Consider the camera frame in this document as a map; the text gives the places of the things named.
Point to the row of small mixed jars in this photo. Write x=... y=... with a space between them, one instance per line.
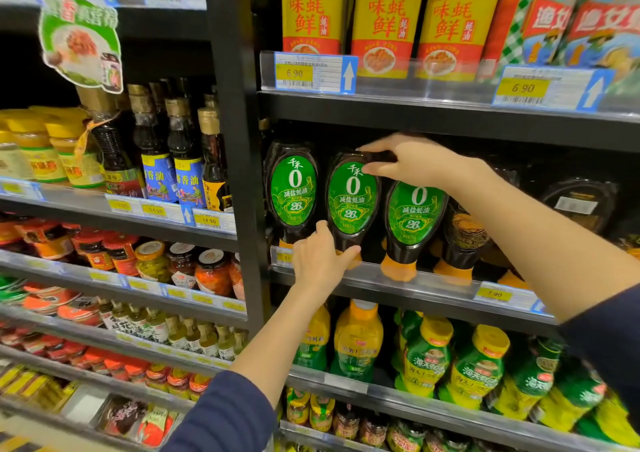
x=320 y=411

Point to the row of dark squeeze bottles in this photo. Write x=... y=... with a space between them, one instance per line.
x=465 y=236

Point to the row of small red cap jars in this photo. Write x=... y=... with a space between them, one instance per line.
x=100 y=361

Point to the row of red lid jars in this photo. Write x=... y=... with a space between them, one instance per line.
x=212 y=274

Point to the dark blue sleeve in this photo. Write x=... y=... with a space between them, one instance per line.
x=220 y=416
x=610 y=351

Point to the person's right hand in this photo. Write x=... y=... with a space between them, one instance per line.
x=430 y=161

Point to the dark blue left sleeve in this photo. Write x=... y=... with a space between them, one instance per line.
x=220 y=416

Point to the person's left forearm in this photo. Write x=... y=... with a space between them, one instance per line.
x=285 y=346

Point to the red yellow squeeze bottle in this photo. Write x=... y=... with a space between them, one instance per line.
x=312 y=11
x=387 y=16
x=457 y=16

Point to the green white hanging sign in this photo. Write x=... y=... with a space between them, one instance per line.
x=80 y=46

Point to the group of yellow flat packets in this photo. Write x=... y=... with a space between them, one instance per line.
x=25 y=381

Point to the person's right forearm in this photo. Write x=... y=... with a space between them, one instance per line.
x=550 y=236

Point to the person's left hand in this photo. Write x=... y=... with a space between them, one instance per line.
x=320 y=266

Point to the row of dark glass bottles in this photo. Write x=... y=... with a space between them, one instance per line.
x=160 y=176

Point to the yellow white price tag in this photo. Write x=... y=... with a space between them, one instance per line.
x=310 y=72
x=283 y=257
x=505 y=295
x=545 y=89

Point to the dark blue right sleeve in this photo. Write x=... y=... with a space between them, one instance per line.
x=610 y=351

